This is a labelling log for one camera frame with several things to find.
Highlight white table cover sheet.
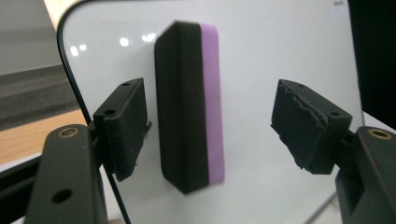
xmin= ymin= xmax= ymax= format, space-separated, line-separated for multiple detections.
xmin=0 ymin=111 xmax=396 ymax=224

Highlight white whiteboard with black rim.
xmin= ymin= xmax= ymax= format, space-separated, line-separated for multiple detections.
xmin=56 ymin=0 xmax=366 ymax=224

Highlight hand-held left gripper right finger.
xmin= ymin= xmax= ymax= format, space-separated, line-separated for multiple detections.
xmin=270 ymin=78 xmax=353 ymax=175

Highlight black curtain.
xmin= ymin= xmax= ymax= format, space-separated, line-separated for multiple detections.
xmin=346 ymin=0 xmax=396 ymax=131

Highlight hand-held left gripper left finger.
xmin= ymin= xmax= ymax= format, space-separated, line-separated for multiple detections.
xmin=92 ymin=77 xmax=153 ymax=183

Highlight wooden table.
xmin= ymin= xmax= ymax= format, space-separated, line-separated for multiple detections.
xmin=0 ymin=0 xmax=89 ymax=166

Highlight purple and black whiteboard eraser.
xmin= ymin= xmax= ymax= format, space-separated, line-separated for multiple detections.
xmin=153 ymin=20 xmax=226 ymax=195

